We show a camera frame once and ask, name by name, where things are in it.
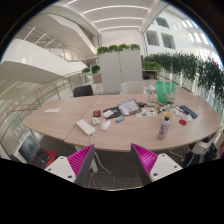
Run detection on low planter with green plants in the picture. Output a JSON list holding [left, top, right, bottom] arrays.
[[81, 64, 102, 84]]

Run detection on white cabinet with green plants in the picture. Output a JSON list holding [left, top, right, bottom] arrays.
[[96, 43, 144, 94]]

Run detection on white chair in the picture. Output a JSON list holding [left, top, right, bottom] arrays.
[[120, 81, 147, 95], [191, 128, 224, 158]]

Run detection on black wallet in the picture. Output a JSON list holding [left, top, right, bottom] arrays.
[[102, 106, 123, 120]]

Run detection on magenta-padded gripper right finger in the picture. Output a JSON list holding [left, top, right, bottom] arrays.
[[130, 143, 184, 186]]

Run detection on black chair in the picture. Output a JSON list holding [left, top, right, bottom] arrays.
[[72, 84, 95, 98]]

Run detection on white computer mouse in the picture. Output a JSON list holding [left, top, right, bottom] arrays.
[[100, 119, 113, 131]]

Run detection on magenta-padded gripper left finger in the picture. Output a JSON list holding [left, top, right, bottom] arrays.
[[44, 143, 96, 188]]

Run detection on white paper sheet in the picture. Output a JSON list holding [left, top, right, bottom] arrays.
[[44, 107, 63, 114]]

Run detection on dark blue keyboard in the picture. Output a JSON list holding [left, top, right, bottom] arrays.
[[179, 104, 199, 120]]

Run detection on white power cable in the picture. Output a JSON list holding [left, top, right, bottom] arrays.
[[87, 133, 116, 190]]

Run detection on green leafy hedge plants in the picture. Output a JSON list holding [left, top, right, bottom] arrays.
[[142, 52, 224, 101]]

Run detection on black cable tangle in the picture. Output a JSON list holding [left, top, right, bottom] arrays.
[[154, 101, 181, 114]]

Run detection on pale yellow cup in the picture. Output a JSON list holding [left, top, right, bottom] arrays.
[[163, 110, 175, 120]]

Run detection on green tote bag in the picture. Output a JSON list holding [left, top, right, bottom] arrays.
[[155, 80, 176, 104]]

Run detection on lilac drink bottle black cap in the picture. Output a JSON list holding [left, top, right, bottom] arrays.
[[157, 115, 171, 141]]

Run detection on colourful sticker sheet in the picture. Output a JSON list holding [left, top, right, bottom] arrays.
[[135, 107, 158, 118]]

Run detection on black laptop bag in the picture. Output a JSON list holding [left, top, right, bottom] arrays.
[[18, 134, 51, 169]]

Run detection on clear plastic shaker bottle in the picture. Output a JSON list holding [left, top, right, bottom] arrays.
[[146, 84, 157, 104]]

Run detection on white power strip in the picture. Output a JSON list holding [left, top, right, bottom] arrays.
[[75, 118, 97, 137]]

